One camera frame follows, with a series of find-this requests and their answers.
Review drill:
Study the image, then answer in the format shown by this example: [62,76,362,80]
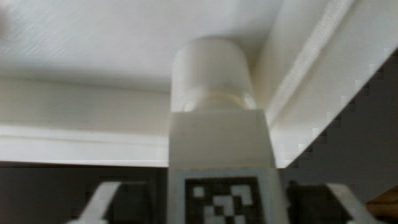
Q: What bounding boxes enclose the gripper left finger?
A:
[66,181,156,224]

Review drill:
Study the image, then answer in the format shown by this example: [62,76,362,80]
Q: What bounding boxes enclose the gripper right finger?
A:
[286,181,384,224]

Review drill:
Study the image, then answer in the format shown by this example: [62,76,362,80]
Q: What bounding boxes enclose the white table leg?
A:
[167,37,288,224]

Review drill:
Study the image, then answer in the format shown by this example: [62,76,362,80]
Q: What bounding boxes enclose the white square tabletop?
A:
[0,0,398,167]

